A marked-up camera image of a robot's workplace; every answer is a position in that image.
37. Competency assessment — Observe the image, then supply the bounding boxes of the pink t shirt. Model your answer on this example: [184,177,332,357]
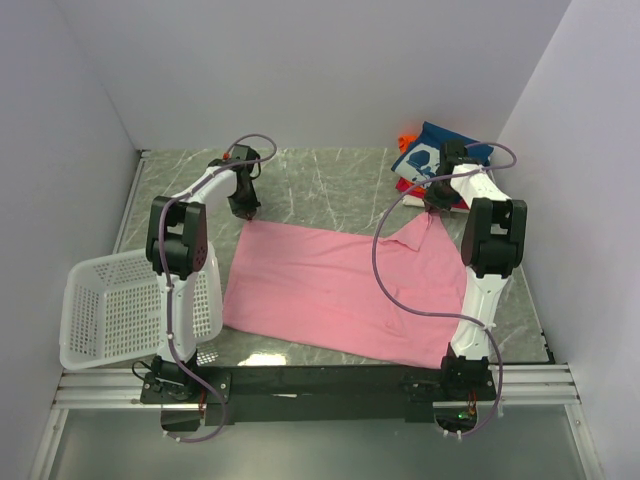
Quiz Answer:
[223,214,466,368]

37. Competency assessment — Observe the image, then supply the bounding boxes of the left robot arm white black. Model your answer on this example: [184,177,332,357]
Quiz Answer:
[145,161,261,402]

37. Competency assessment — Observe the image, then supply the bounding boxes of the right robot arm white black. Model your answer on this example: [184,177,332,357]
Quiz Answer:
[424,157,528,361]

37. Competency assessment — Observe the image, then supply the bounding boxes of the white folded t shirt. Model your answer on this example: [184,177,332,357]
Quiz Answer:
[401,194,425,208]

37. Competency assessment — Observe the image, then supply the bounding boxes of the blue printed folded t shirt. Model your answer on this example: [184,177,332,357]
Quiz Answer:
[391,122,477,183]

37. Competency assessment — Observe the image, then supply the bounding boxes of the red folded t shirt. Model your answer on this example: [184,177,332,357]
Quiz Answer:
[394,175,434,199]

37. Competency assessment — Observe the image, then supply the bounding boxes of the white plastic laundry basket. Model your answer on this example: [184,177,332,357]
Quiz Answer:
[59,245,223,370]

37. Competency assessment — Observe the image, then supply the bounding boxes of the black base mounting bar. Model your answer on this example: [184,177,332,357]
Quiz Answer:
[140,365,495,426]

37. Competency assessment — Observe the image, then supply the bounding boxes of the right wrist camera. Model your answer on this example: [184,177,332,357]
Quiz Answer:
[437,139,468,175]

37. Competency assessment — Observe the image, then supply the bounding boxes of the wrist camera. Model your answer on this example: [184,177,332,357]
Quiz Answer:
[437,139,468,175]
[223,144,261,168]

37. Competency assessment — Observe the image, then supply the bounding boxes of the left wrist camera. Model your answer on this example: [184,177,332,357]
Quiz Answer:
[223,144,261,168]

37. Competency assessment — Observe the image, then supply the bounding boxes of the aluminium rail frame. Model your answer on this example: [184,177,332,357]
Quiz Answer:
[27,147,640,480]

